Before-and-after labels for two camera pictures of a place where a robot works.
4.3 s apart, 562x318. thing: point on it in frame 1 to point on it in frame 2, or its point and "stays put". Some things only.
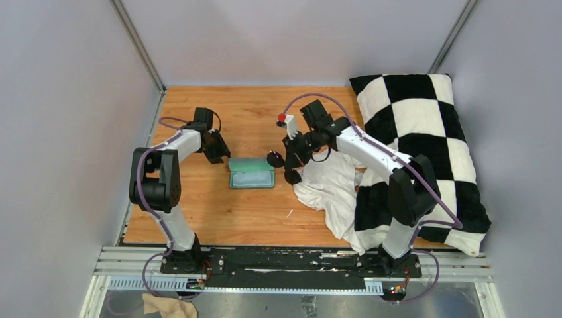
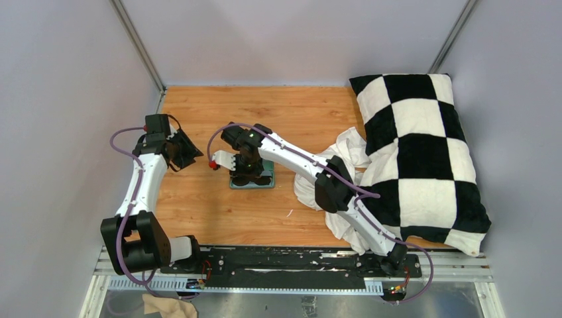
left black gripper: (222, 150) to (191, 152)
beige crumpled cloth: (169, 307) stays put
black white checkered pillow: (417, 114) stays put
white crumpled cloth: (331, 186) stays put
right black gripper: (294, 159) to (246, 175)
